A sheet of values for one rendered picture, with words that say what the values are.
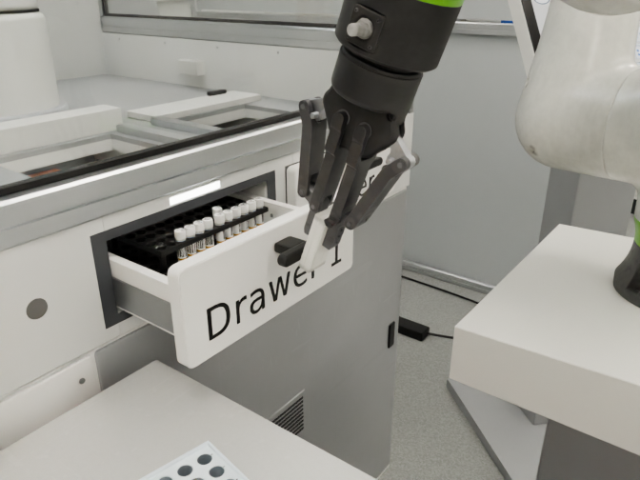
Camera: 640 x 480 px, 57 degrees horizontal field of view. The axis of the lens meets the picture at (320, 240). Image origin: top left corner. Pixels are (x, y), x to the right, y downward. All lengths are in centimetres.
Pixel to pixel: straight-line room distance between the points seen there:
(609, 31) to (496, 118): 155
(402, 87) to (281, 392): 64
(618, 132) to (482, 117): 162
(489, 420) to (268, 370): 97
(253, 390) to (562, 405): 48
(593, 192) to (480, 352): 90
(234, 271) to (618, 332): 41
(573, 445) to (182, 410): 48
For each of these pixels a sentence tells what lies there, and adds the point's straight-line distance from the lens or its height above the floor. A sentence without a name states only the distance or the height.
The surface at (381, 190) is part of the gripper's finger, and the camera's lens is 54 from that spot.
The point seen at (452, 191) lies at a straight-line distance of 243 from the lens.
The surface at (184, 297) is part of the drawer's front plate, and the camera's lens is 57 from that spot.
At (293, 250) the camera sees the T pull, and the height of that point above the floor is 91.
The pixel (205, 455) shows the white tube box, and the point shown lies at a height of 79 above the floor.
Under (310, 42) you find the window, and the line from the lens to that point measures 89.
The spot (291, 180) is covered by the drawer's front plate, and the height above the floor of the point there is 91.
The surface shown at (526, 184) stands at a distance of 231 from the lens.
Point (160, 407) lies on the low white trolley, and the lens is 66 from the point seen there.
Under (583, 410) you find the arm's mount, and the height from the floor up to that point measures 79.
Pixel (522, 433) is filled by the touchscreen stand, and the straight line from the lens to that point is 178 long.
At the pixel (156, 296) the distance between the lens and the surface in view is 63.
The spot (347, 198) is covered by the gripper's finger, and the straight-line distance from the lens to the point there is 56.
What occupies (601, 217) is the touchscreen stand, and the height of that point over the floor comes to 66.
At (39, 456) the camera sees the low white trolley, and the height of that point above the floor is 76.
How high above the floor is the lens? 117
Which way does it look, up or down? 24 degrees down
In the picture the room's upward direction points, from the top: straight up
